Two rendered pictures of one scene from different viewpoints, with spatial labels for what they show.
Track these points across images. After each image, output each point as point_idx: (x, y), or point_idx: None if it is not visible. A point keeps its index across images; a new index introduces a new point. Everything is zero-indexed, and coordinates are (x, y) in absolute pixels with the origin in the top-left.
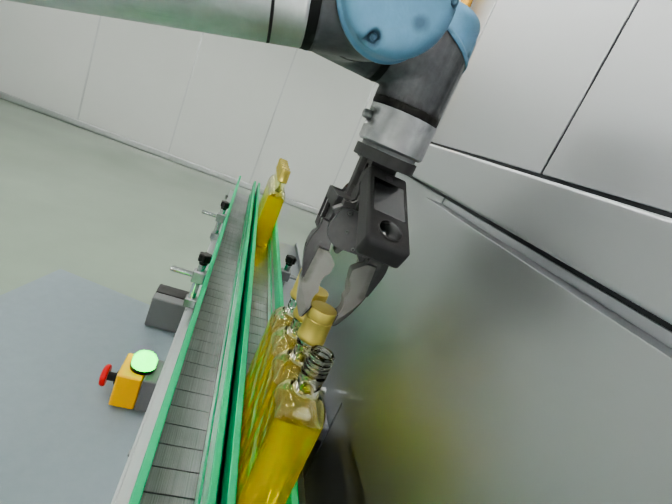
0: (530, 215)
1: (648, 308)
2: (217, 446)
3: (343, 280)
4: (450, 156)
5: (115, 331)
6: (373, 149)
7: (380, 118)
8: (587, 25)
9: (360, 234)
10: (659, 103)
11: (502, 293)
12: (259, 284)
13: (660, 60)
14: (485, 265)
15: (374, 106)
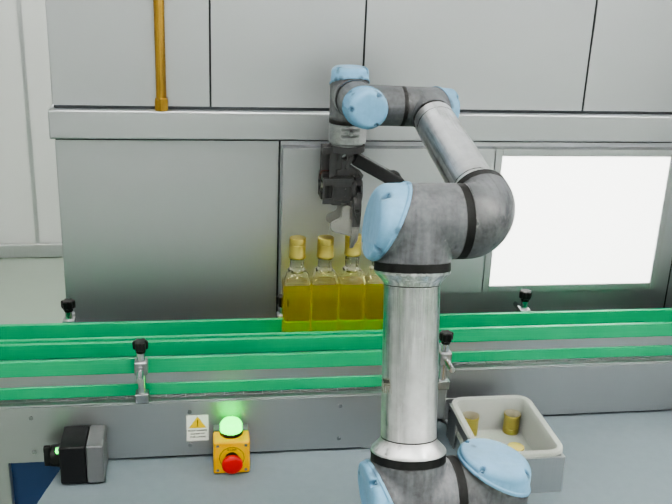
0: (384, 130)
1: None
2: (368, 335)
3: (158, 261)
4: (282, 116)
5: (126, 499)
6: (362, 147)
7: (361, 132)
8: (339, 31)
9: (395, 182)
10: (404, 72)
11: (397, 165)
12: None
13: (395, 55)
14: (377, 160)
15: (354, 129)
